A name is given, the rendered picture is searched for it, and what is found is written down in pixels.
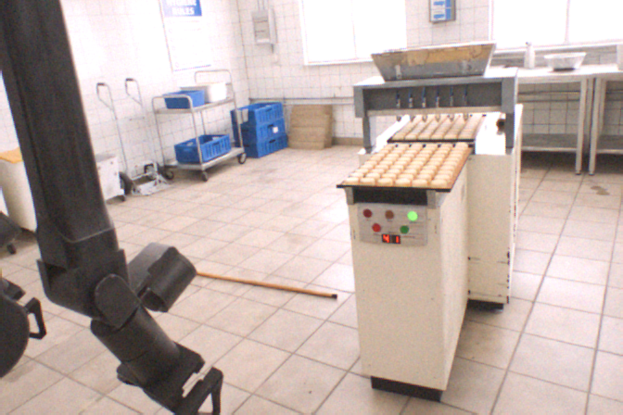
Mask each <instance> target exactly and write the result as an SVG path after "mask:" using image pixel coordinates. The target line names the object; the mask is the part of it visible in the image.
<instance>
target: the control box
mask: <svg viewBox="0 0 623 415"><path fill-rule="evenodd" d="M366 209H368V210H370V211H371V213H373V215H371V217H369V218H367V217H365V216H364V215H363V212H364V211H365V210H366ZM389 210H390V211H392V212H393V213H394V217H393V219H392V220H389V219H387V216H386V212H387V211H389ZM410 212H415V213H416V215H417V219H416V220H410V219H408V213H410ZM357 216H358V229H360V241H368V242H380V243H393V245H417V246H426V244H427V234H426V207H421V206H404V205H400V204H379V203H359V204H358V205H357ZM374 224H379V225H380V232H378V233H375V231H374V230H373V226H374ZM403 225H405V226H407V227H409V232H408V233H406V234H402V233H401V226H403ZM385 235H387V236H386V238H388V239H386V241H387V240H388V242H386V241H385ZM393 236H398V237H399V239H398V240H399V242H398V241H397V240H395V242H398V243H394V242H393Z"/></svg>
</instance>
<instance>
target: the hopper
mask: <svg viewBox="0 0 623 415"><path fill-rule="evenodd" d="M499 41H500V39H489V40H477V41H476V42H464V43H452V44H429V45H417V46H404V47H403V48H391V49H384V50H379V51H375V52H372V53H368V55H370V56H371V59H372V60H373V62H374V63H375V66H376V69H377V70H378V72H379V74H380V76H381V78H383V79H384V82H395V81H396V80H413V79H432V78H450V77H468V76H483V75H485V73H486V72H487V70H488V68H489V66H490V61H491V59H492V56H494V54H495V50H496V47H497V45H498V42H499Z"/></svg>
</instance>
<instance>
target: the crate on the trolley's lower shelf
mask: <svg viewBox="0 0 623 415"><path fill-rule="evenodd" d="M213 137H221V138H217V139H214V140H213ZM198 139H199V144H200V150H201V156H202V162H206V161H209V160H211V159H214V158H216V157H218V156H222V155H224V153H226V152H228V151H230V150H231V145H230V138H229V134H203V135H200V136H198ZM191 142H193V144H192V145H188V144H191ZM174 149H175V154H176V159H177V161H179V162H197V163H200V158H199V153H198V147H197V141H196V137H195V138H192V139H189V140H186V141H183V142H181V143H180V144H178V145H175V146H174Z"/></svg>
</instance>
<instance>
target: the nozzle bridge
mask: <svg viewBox="0 0 623 415"><path fill-rule="evenodd" d="M467 84H468V86H467V90H466V91H467V95H468V107H465V106H463V96H464V92H465V88H466V85H467ZM453 85H454V86H453ZM438 86H439V89H438V93H439V108H436V92H437V88H438ZM452 86H453V89H452V90H451V88H452ZM399 87H400V89H399V91H398V95H399V96H400V109H397V103H396V94H397V90H398V88H399ZM411 87H413V88H412V90H411ZM424 87H426V88H425V91H424V93H426V108H423V105H422V96H423V90H424ZM352 89H353V103H354V117H355V119H362V132H363V146H364V148H371V147H374V146H375V145H376V144H377V131H376V117H380V116H394V115H433V114H470V113H502V114H505V121H504V148H514V146H515V104H516V97H517V92H518V68H510V69H488V70H487V72H486V73H485V75H483V76H468V77H450V78H432V79H413V80H396V81H395V82H384V79H383V78H381V76H376V77H372V78H368V79H366V81H363V82H360V83H356V84H354V85H352ZM410 90H411V94H412V95H413V109H410V107H409V94H410ZM450 91H452V92H453V96H454V107H449V97H450Z"/></svg>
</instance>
